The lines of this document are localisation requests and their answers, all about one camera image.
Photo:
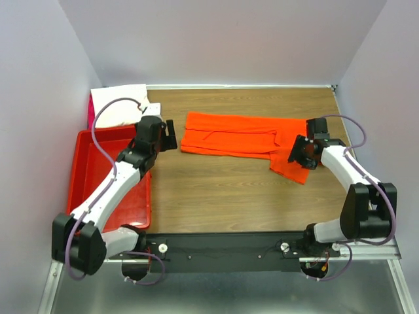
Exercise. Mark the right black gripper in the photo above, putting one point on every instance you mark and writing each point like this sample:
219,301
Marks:
300,150

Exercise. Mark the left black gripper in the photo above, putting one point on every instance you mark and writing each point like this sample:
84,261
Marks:
164,136

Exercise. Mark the orange t-shirt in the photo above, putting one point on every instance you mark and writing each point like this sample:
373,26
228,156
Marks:
247,137

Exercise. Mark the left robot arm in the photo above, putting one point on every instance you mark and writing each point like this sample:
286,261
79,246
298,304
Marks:
78,239

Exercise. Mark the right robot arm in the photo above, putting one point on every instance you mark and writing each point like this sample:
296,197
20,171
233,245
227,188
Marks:
368,213

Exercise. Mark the folded white t-shirt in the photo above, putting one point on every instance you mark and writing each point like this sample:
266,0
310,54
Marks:
121,113

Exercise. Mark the red plastic bin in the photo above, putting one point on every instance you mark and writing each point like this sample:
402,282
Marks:
90,168

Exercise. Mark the folded pink t-shirt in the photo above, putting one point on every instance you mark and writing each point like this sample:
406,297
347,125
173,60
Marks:
90,112

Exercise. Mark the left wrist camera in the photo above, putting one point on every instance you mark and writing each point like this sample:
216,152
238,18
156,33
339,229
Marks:
152,109

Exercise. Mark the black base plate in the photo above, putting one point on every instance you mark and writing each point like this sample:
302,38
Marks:
221,253

